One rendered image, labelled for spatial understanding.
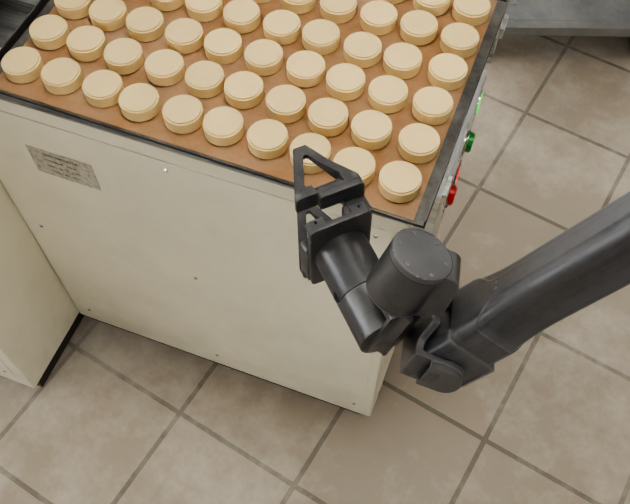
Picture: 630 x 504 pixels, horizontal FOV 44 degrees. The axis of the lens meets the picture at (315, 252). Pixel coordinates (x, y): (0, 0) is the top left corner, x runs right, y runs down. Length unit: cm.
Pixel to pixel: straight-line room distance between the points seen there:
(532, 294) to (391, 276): 12
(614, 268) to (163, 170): 65
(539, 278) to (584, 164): 154
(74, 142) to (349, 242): 53
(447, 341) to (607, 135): 162
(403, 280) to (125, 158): 57
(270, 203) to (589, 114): 141
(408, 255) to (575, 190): 149
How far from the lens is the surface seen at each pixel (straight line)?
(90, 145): 114
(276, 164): 94
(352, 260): 73
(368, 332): 71
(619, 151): 225
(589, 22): 233
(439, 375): 72
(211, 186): 107
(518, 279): 67
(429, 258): 67
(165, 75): 102
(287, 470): 171
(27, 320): 163
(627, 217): 63
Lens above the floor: 165
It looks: 60 degrees down
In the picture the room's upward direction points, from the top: straight up
